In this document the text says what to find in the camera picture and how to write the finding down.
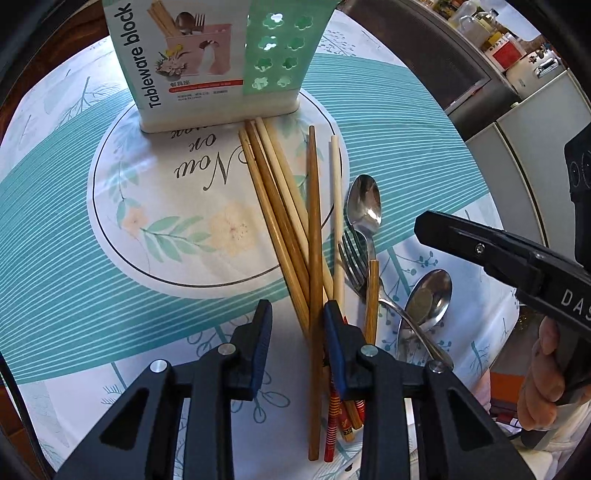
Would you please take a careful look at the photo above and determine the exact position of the steel soup spoon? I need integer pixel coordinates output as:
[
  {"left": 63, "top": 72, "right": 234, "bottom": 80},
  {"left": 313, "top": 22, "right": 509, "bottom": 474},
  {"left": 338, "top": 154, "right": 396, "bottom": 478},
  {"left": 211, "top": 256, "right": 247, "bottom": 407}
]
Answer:
[{"left": 397, "top": 269, "right": 454, "bottom": 369}]

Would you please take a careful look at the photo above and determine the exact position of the red patterned chopstick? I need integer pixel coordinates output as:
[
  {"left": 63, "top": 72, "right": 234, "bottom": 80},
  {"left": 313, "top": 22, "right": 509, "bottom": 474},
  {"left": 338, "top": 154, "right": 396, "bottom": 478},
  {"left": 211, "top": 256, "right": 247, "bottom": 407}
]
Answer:
[{"left": 324, "top": 385, "right": 341, "bottom": 463}]

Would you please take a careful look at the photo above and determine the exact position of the steel fork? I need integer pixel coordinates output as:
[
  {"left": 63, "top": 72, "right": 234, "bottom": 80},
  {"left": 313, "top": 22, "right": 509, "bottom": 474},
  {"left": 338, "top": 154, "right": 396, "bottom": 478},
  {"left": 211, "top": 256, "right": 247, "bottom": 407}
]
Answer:
[{"left": 337, "top": 229, "right": 455, "bottom": 370}]

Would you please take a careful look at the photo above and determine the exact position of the wooden handled steel spoon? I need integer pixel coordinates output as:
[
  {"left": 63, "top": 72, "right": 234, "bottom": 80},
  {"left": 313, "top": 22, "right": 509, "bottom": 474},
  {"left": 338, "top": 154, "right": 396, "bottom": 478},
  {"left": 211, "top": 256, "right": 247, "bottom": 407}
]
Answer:
[{"left": 346, "top": 174, "right": 382, "bottom": 344}]

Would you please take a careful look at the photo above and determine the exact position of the light bamboo chopstick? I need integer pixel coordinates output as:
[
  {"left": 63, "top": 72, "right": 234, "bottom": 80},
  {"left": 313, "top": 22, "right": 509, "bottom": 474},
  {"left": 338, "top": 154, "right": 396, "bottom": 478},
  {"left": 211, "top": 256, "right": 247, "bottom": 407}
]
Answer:
[{"left": 329, "top": 135, "right": 345, "bottom": 307}]

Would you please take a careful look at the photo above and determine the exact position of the dark bamboo chopstick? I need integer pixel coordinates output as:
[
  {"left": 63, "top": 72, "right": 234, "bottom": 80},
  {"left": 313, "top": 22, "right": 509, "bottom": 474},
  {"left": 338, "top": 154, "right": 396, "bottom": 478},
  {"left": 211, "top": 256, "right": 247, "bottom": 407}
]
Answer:
[{"left": 307, "top": 125, "right": 324, "bottom": 461}]

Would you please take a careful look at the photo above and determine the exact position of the brown bamboo chopstick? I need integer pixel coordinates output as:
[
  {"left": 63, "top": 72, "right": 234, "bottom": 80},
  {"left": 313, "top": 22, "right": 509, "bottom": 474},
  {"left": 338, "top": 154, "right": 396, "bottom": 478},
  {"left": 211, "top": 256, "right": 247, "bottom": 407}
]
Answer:
[{"left": 238, "top": 129, "right": 310, "bottom": 340}]

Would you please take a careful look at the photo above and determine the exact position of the beige bamboo chopstick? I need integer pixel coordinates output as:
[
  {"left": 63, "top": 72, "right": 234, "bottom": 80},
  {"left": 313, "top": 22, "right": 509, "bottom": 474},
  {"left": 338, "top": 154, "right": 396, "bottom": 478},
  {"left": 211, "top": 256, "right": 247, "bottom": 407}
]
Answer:
[{"left": 264, "top": 120, "right": 325, "bottom": 259}]

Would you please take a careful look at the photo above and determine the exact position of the pale bamboo chopstick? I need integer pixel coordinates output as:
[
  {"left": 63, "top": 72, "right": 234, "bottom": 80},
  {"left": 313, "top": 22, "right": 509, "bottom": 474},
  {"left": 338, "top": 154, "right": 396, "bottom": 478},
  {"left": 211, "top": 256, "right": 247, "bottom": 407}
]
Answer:
[{"left": 254, "top": 116, "right": 335, "bottom": 301}]

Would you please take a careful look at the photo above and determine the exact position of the tan bamboo chopstick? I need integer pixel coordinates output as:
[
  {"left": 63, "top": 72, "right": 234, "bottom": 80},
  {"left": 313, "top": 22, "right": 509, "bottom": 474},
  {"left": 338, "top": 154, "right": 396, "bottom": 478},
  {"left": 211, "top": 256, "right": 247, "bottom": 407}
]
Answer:
[{"left": 245, "top": 120, "right": 310, "bottom": 302}]

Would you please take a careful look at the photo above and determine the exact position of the dark kitchen cabinet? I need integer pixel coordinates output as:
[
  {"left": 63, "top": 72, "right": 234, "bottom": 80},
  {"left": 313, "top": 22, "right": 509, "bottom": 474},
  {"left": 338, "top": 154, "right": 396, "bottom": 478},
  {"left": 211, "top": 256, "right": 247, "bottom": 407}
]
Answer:
[{"left": 339, "top": 0, "right": 519, "bottom": 140}]

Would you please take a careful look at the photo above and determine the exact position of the right hand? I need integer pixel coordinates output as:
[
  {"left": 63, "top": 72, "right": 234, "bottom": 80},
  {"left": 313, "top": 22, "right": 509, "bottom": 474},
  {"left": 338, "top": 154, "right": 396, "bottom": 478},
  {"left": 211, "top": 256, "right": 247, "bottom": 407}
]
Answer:
[{"left": 517, "top": 317, "right": 565, "bottom": 431}]

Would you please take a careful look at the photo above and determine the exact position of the white refrigerator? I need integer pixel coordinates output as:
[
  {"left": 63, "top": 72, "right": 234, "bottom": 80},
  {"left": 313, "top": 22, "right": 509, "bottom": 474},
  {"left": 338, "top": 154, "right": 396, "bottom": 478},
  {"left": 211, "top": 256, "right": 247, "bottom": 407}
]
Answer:
[{"left": 467, "top": 70, "right": 590, "bottom": 259}]

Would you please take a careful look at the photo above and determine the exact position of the floral teal tablecloth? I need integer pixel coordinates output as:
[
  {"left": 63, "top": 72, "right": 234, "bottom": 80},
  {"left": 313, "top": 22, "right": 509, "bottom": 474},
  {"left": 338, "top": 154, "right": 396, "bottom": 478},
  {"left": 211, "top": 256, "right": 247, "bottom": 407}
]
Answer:
[{"left": 1, "top": 12, "right": 518, "bottom": 479}]

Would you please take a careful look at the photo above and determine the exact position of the red label jar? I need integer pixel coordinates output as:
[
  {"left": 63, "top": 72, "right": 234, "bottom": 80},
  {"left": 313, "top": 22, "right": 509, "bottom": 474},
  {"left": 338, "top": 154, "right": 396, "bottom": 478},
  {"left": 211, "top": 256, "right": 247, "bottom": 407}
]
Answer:
[{"left": 486, "top": 40, "right": 526, "bottom": 72}]

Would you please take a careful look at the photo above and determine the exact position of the green tableware holder box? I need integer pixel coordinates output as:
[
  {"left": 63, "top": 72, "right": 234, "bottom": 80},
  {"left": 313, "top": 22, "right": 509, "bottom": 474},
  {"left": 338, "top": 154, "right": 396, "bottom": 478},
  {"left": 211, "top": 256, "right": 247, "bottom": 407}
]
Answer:
[{"left": 102, "top": 0, "right": 337, "bottom": 133}]

